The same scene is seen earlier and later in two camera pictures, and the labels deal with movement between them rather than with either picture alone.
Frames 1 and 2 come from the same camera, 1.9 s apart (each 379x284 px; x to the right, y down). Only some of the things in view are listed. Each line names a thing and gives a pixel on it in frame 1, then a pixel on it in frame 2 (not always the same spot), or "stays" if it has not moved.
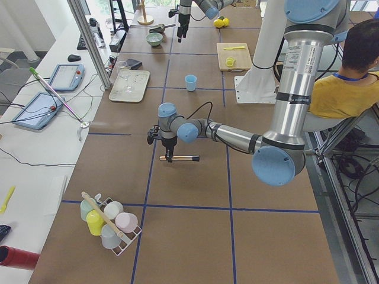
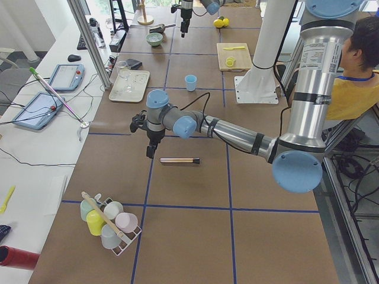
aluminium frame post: x=90 y=38 stays
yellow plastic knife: x=231 y=48 stays
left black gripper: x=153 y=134 to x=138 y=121
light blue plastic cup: x=190 y=82 stays
